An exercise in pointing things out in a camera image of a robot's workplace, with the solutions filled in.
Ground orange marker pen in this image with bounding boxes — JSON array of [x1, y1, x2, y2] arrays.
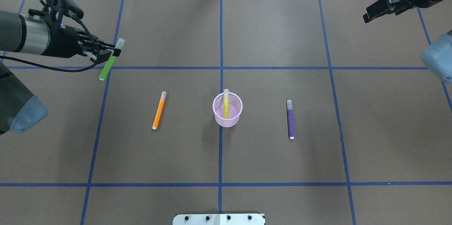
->
[[152, 91, 167, 130]]

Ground pink mesh pen holder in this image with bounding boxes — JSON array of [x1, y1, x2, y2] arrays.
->
[[212, 92, 243, 128]]

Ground green marker pen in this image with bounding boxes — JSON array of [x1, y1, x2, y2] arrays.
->
[[99, 38, 125, 81]]

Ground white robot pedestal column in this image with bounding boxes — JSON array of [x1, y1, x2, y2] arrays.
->
[[172, 213, 266, 225]]

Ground purple marker pen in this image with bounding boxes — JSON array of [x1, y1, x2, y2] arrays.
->
[[287, 100, 295, 140]]

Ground yellow marker pen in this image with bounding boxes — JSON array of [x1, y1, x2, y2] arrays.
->
[[223, 89, 229, 119]]

